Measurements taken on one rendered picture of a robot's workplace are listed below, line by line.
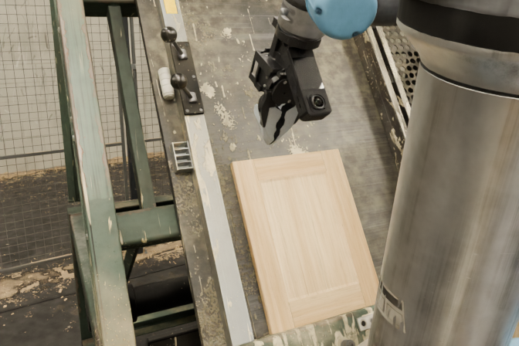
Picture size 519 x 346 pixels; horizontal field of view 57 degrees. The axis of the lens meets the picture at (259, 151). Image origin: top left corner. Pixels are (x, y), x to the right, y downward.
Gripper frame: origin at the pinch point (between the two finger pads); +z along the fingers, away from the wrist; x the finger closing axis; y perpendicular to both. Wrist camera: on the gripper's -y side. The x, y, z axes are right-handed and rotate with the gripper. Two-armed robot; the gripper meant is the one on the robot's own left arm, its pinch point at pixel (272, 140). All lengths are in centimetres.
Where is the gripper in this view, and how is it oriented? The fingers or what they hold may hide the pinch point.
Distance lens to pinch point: 82.4
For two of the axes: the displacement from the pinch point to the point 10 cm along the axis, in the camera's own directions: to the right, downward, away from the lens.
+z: -2.4, 7.6, 6.1
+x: -8.7, 1.2, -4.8
